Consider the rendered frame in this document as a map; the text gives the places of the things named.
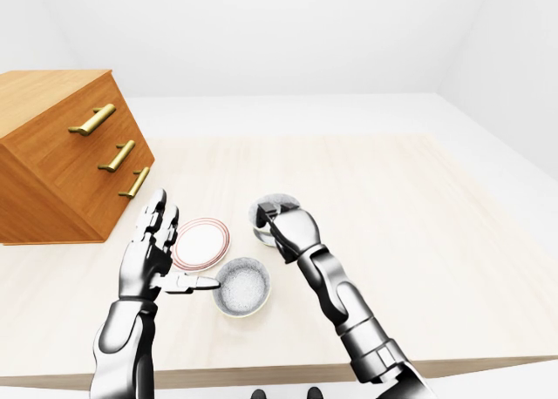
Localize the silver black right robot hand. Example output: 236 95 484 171
256 201 326 266

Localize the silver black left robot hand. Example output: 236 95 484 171
117 187 221 302

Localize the black speckled bowl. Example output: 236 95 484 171
211 256 272 320
248 192 303 248

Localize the small wooden drawer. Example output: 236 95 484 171
71 132 156 244

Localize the white plate with red rings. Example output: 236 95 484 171
171 217 231 274

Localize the medium wooden drawer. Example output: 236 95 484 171
37 105 146 217

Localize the wooden cabinet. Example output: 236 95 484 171
0 69 156 247

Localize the large wooden drawer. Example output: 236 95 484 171
0 71 132 186

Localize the short brass drawer handle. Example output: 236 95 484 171
118 166 151 199

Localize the medium brass drawer handle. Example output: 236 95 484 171
97 139 137 173

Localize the long brass drawer handle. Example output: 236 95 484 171
67 103 117 137

